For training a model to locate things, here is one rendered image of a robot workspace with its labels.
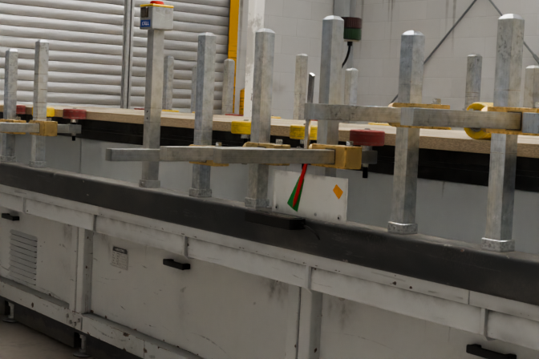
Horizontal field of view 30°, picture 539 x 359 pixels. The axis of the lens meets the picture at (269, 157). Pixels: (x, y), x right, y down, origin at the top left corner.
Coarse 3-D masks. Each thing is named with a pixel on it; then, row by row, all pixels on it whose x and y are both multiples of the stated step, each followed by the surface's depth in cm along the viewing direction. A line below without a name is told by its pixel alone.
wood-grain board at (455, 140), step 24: (120, 120) 332; (168, 120) 309; (192, 120) 298; (216, 120) 291; (288, 120) 356; (384, 144) 235; (432, 144) 223; (456, 144) 217; (480, 144) 212; (528, 144) 203
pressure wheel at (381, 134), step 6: (354, 132) 227; (360, 132) 226; (366, 132) 226; (372, 132) 226; (378, 132) 226; (384, 132) 228; (354, 138) 227; (360, 138) 226; (366, 138) 226; (372, 138) 226; (378, 138) 226; (384, 138) 229; (354, 144) 228; (360, 144) 226; (366, 144) 226; (372, 144) 226; (378, 144) 227; (366, 150) 229; (366, 168) 230; (366, 174) 230
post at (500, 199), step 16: (512, 16) 185; (512, 32) 185; (496, 48) 188; (512, 48) 185; (496, 64) 188; (512, 64) 185; (496, 80) 188; (512, 80) 186; (496, 96) 188; (512, 96) 186; (496, 144) 187; (512, 144) 187; (496, 160) 187; (512, 160) 187; (496, 176) 187; (512, 176) 188; (496, 192) 187; (512, 192) 188; (496, 208) 187; (512, 208) 188; (496, 224) 187; (512, 224) 189
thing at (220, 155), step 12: (216, 156) 205; (228, 156) 204; (240, 156) 206; (252, 156) 208; (264, 156) 210; (276, 156) 212; (288, 156) 214; (300, 156) 216; (312, 156) 218; (324, 156) 220; (372, 156) 229
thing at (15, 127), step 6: (0, 126) 331; (6, 126) 333; (12, 126) 334; (18, 126) 335; (24, 126) 337; (30, 126) 338; (36, 126) 339; (60, 126) 345; (66, 126) 346; (72, 126) 347; (78, 126) 349; (60, 132) 345; (66, 132) 346; (72, 132) 348; (78, 132) 349
